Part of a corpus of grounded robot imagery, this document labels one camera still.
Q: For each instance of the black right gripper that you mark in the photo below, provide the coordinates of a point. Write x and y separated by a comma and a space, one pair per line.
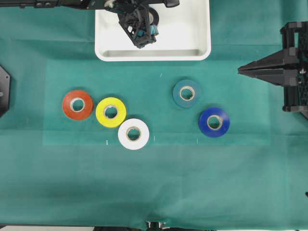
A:
295, 57

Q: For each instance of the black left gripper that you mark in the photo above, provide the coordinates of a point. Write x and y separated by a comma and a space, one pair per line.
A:
134, 19

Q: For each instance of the black tape roll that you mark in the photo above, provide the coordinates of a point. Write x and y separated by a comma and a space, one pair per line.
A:
153, 16

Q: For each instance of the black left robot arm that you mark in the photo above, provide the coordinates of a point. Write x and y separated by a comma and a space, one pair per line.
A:
44, 4

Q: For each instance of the white plastic case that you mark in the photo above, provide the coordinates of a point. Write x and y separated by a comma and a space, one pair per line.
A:
182, 33

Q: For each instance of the teal green tape roll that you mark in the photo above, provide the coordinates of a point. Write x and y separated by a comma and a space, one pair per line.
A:
186, 93

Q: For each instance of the blue tape roll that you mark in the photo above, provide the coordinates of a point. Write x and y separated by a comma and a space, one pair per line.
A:
214, 122

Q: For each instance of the yellow tape roll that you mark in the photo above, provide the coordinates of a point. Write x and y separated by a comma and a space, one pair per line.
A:
110, 112

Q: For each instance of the red tape roll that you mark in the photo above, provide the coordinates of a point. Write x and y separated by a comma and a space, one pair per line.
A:
77, 105

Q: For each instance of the white tape roll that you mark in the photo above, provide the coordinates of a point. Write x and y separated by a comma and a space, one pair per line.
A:
133, 134

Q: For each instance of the green table cloth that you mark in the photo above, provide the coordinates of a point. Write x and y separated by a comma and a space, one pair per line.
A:
59, 171

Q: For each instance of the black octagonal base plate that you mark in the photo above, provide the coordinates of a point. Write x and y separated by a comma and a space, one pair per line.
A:
5, 82

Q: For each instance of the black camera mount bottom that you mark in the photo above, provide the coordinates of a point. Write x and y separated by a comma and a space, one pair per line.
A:
156, 225

